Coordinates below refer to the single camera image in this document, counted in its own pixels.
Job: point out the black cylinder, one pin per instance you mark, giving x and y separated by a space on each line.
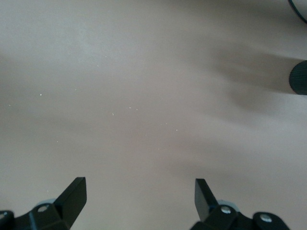
299 77

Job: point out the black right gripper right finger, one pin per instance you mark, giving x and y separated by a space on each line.
206 206

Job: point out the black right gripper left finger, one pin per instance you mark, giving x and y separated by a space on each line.
69 203

